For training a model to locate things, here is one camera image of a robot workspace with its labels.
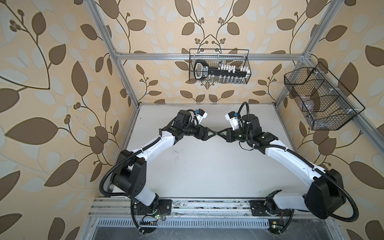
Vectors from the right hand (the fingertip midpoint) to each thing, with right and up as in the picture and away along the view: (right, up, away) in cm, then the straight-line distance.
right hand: (219, 134), depth 78 cm
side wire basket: (+52, +15, -6) cm, 54 cm away
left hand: (-5, +3, +1) cm, 5 cm away
